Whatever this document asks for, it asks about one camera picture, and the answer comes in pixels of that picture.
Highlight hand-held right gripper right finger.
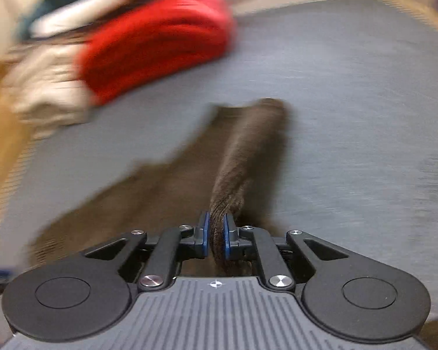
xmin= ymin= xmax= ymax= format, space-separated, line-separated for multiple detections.
xmin=223 ymin=214 xmax=352 ymax=293

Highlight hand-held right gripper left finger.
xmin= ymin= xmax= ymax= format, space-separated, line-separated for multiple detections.
xmin=82 ymin=211 xmax=209 ymax=293

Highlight brown corduroy pants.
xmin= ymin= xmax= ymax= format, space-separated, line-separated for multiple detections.
xmin=29 ymin=98 xmax=289 ymax=278

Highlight red folded garment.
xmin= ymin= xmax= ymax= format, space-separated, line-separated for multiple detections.
xmin=77 ymin=0 xmax=237 ymax=106

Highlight cream fleece folded garment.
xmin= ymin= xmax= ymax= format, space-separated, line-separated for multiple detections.
xmin=3 ymin=44 xmax=96 ymax=140

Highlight white folded garment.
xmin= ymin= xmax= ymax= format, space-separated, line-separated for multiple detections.
xmin=32 ymin=0 xmax=178 ymax=40

